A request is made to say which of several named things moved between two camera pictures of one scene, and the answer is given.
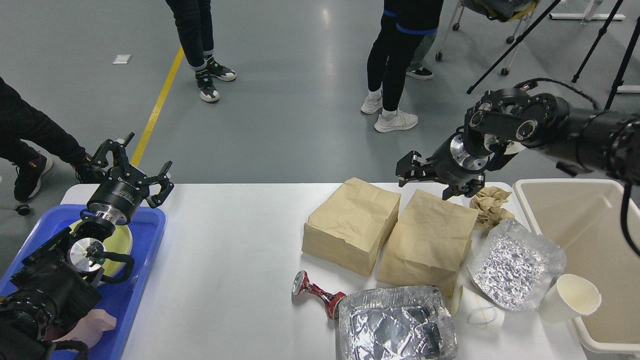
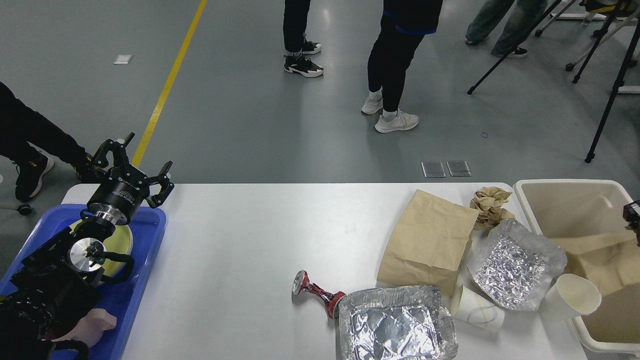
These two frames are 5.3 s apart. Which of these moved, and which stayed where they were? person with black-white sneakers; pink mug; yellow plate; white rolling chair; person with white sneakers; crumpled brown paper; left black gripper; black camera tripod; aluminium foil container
Moved: white rolling chair; person with black-white sneakers
Stayed: crumpled brown paper; black camera tripod; person with white sneakers; left black gripper; aluminium foil container; pink mug; yellow plate
